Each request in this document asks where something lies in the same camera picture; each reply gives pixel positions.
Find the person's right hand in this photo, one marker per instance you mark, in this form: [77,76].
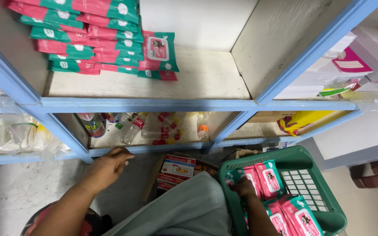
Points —
[247,188]

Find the person's left hand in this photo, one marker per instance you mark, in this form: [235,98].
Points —
[105,168]

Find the person's left fingers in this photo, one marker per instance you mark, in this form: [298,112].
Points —
[123,157]

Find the pink green wipes packet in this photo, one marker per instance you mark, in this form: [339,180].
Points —
[302,218]
[276,220]
[249,175]
[270,178]

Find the green red drink can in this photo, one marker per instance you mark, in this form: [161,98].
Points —
[92,125]

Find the group of empty plastic bottles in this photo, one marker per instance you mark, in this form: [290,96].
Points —
[162,129]

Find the white red bandage box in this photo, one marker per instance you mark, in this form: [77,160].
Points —
[178,166]

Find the person's patterned garment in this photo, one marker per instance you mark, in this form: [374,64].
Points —
[90,223]

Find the blue and white shelf unit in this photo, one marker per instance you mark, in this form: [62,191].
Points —
[176,105]

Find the person's grey trousers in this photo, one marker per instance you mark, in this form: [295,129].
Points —
[182,209]

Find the heap of clear plastic bags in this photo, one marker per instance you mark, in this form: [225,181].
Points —
[10,134]

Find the stack of pink wipes packs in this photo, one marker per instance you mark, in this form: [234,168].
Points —
[110,42]

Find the crumpled brown paper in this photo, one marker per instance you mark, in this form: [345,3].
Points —
[246,153]

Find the flat brown cardboard box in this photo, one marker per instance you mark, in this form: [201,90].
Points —
[269,116]

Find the green plastic basket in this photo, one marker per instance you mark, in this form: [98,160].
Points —
[302,164]

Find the yellow plastic bag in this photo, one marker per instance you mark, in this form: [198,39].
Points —
[302,120]

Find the heap of white paper goods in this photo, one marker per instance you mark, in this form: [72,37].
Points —
[356,62]

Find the brown wooden stool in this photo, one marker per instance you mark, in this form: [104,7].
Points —
[376,172]

